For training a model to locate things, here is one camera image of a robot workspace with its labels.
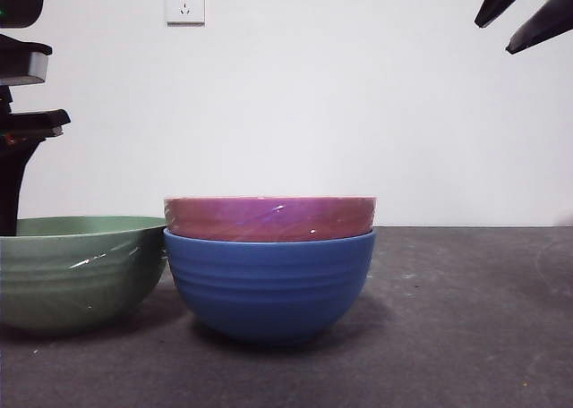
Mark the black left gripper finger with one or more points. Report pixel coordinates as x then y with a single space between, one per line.
11 184

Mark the green ribbed bowl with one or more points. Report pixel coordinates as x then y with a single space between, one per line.
67 287

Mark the red ribbed bowl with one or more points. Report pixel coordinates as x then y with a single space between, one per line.
215 218

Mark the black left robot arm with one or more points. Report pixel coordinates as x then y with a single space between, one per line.
18 1

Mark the blue ribbed bowl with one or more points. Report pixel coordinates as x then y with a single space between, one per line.
268 296

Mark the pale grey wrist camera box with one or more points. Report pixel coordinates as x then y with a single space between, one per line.
22 70

